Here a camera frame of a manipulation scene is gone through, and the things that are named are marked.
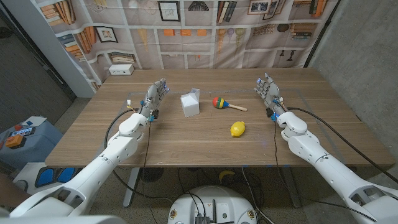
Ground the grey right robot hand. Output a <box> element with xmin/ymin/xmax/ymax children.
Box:
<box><xmin>253</xmin><ymin>73</ymin><xmax>289</xmax><ymax>118</ymax></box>

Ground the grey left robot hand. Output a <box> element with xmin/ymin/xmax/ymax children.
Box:
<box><xmin>139</xmin><ymin>78</ymin><xmax>171</xmax><ymax>121</ymax></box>

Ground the white milk carton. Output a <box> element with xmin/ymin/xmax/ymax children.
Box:
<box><xmin>180</xmin><ymin>88</ymin><xmax>201</xmax><ymax>118</ymax></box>

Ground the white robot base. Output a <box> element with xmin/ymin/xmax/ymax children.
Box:
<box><xmin>167</xmin><ymin>185</ymin><xmax>258</xmax><ymax>224</ymax></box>

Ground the white power strip box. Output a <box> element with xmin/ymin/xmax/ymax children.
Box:
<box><xmin>108</xmin><ymin>63</ymin><xmax>135</xmax><ymax>76</ymax></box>

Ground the yellow lemon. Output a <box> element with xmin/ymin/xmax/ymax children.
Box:
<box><xmin>229</xmin><ymin>121</ymin><xmax>246</xmax><ymax>138</ymax></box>

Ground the printed bookshelf backdrop cloth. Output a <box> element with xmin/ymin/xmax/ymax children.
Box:
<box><xmin>30</xmin><ymin>0</ymin><xmax>340</xmax><ymax>91</ymax></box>

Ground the black backdrop stand pole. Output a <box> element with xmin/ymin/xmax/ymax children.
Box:
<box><xmin>303</xmin><ymin>0</ymin><xmax>341</xmax><ymax>68</ymax></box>

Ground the black round fan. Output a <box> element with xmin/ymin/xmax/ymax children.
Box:
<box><xmin>139</xmin><ymin>167</ymin><xmax>165</xmax><ymax>184</ymax></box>

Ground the yellow banana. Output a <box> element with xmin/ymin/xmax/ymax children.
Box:
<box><xmin>218</xmin><ymin>169</ymin><xmax>236</xmax><ymax>184</ymax></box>

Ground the metal table leg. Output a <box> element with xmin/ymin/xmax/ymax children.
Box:
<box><xmin>123</xmin><ymin>167</ymin><xmax>141</xmax><ymax>208</ymax></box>
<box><xmin>281</xmin><ymin>166</ymin><xmax>302</xmax><ymax>208</ymax></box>

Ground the white pillar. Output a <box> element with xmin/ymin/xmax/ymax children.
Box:
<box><xmin>1</xmin><ymin>0</ymin><xmax>97</xmax><ymax>98</ymax></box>

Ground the white paper sheet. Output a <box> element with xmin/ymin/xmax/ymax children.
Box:
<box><xmin>20</xmin><ymin>116</ymin><xmax>47</xmax><ymax>128</ymax></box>

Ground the blue stool with objects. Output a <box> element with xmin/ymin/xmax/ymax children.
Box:
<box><xmin>0</xmin><ymin>119</ymin><xmax>65</xmax><ymax>169</ymax></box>

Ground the black tray with coloured pieces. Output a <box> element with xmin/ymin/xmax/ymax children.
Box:
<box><xmin>9</xmin><ymin>126</ymin><xmax>37</xmax><ymax>138</ymax></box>

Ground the orange block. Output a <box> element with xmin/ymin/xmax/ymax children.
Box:
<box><xmin>5</xmin><ymin>134</ymin><xmax>25</xmax><ymax>149</ymax></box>

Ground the person's leg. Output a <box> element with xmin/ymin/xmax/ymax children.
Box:
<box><xmin>0</xmin><ymin>172</ymin><xmax>32</xmax><ymax>209</ymax></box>

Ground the thin black left wrist cable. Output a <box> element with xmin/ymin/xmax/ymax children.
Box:
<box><xmin>142</xmin><ymin>120</ymin><xmax>152</xmax><ymax>175</ymax></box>

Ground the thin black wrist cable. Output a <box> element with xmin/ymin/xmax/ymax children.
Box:
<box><xmin>142</xmin><ymin>120</ymin><xmax>152</xmax><ymax>175</ymax></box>
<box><xmin>273</xmin><ymin>121</ymin><xmax>379</xmax><ymax>222</ymax></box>

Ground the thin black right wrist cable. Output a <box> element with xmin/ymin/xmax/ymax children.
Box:
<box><xmin>273</xmin><ymin>121</ymin><xmax>379</xmax><ymax>222</ymax></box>

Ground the colourful maraca with wooden handle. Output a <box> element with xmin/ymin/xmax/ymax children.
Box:
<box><xmin>212</xmin><ymin>96</ymin><xmax>248</xmax><ymax>112</ymax></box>

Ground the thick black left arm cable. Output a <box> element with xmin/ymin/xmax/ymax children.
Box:
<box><xmin>104</xmin><ymin>108</ymin><xmax>175</xmax><ymax>203</ymax></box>

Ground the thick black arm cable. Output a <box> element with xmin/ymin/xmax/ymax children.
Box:
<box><xmin>104</xmin><ymin>108</ymin><xmax>175</xmax><ymax>203</ymax></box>
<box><xmin>286</xmin><ymin>106</ymin><xmax>398</xmax><ymax>184</ymax></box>

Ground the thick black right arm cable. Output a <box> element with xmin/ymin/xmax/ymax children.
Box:
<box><xmin>286</xmin><ymin>106</ymin><xmax>398</xmax><ymax>184</ymax></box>

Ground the black floor cable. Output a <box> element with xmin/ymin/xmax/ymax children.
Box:
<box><xmin>177</xmin><ymin>167</ymin><xmax>201</xmax><ymax>218</ymax></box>

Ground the grey floor cable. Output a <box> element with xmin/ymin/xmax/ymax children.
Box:
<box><xmin>241</xmin><ymin>167</ymin><xmax>274</xmax><ymax>224</ymax></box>

